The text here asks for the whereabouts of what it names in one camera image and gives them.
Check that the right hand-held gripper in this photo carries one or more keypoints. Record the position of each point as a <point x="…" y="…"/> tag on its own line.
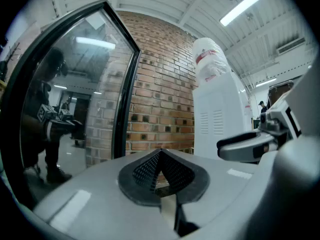
<point x="300" y="104"/>

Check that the white water dispenser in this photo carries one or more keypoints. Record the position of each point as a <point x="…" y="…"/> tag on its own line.
<point x="220" y="124"/>

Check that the brown chair with metal frame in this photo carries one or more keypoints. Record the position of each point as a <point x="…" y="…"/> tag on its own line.
<point x="280" y="91"/>

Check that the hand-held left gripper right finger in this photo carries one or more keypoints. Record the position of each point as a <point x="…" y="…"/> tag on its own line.
<point x="220" y="184"/>

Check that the ceiling air conditioner vent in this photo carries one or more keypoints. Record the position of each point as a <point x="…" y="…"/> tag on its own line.
<point x="291" y="46"/>

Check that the ceiling tube light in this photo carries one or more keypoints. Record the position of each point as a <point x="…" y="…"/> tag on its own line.
<point x="265" y="82"/>
<point x="240" y="9"/>

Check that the plastic-wrapped water bottle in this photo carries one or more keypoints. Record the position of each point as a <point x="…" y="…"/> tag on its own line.
<point x="210" y="56"/>

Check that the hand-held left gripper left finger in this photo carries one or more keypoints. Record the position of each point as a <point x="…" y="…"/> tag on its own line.
<point x="95" y="196"/>

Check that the black framed glass door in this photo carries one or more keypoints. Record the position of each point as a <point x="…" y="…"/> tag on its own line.
<point x="122" y="109"/>

